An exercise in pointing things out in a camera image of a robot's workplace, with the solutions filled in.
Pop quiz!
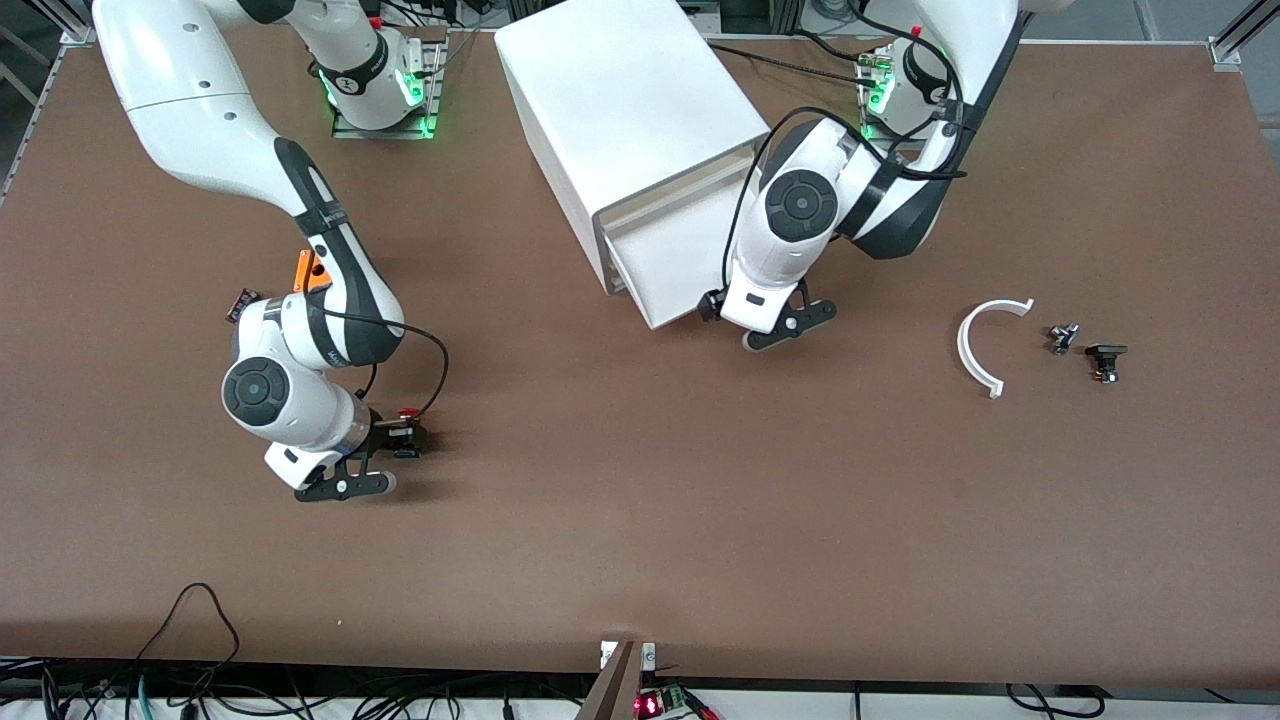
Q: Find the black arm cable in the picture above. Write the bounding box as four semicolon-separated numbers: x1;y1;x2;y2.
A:
318;308;451;417
720;0;973;293

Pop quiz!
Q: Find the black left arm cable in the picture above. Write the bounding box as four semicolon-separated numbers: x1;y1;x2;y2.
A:
720;0;973;293

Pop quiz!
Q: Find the black cable loop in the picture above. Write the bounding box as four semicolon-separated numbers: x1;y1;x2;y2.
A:
1004;683;1103;720

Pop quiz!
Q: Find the black looped table cable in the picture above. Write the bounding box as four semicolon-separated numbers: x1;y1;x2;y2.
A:
135;582;242;663

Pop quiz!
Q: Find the black cable behind cabinet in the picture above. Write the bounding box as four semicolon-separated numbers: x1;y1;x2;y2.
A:
703;30;891;79

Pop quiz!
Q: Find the white curved plastic arc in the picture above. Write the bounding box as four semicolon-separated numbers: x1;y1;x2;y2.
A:
957;298;1036;400

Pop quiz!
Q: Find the tangled black cables bundle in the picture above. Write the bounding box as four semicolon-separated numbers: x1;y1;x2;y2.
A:
0;655;601;720

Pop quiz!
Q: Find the black switch part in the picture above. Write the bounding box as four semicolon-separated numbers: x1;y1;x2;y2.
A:
1085;343;1129;385

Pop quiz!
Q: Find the red push button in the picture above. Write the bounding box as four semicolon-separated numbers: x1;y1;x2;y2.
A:
392;405;427;461

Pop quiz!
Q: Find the white drawer cabinet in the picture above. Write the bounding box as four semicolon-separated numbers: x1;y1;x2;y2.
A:
494;0;773;297

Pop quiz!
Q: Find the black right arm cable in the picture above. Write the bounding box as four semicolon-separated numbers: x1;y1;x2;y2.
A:
318;308;451;417

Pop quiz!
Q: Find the circuit board with red light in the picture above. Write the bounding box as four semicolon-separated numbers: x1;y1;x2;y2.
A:
635;684;721;720

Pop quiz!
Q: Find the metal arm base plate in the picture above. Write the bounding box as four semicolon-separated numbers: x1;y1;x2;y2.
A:
859;45;967;153
332;30;447;141

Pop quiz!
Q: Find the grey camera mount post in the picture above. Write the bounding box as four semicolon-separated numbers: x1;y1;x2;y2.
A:
574;640;657;720

